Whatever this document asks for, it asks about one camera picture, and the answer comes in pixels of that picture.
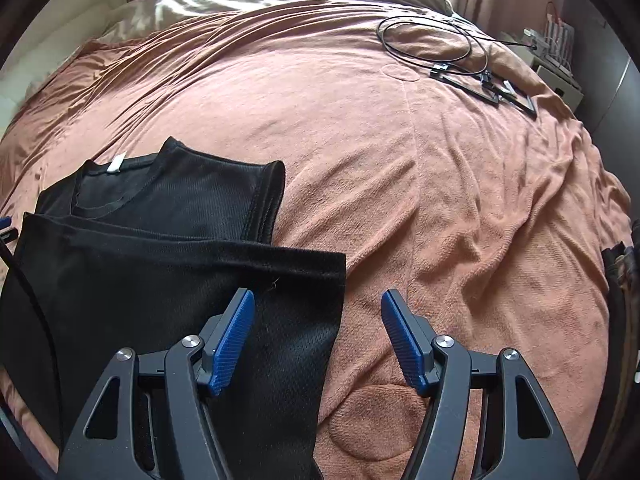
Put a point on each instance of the black mesh shirt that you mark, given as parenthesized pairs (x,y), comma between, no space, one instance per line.
(114,276)

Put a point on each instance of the stack of dark folded clothes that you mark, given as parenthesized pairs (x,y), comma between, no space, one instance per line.
(621,265)

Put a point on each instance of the black frame device on bed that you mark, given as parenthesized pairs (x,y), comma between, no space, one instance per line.
(486,87)

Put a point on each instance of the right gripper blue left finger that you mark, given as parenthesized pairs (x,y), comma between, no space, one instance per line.
(223,338)

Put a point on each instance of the white bedside nightstand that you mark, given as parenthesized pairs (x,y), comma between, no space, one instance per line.
(555,72)

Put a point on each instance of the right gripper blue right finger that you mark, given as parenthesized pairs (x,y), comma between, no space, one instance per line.
(411,338)

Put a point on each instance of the items on nightstand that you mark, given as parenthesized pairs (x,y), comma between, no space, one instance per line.
(555,42)

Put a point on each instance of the salmon terry bed blanket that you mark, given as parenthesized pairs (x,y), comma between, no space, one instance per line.
(490,223)

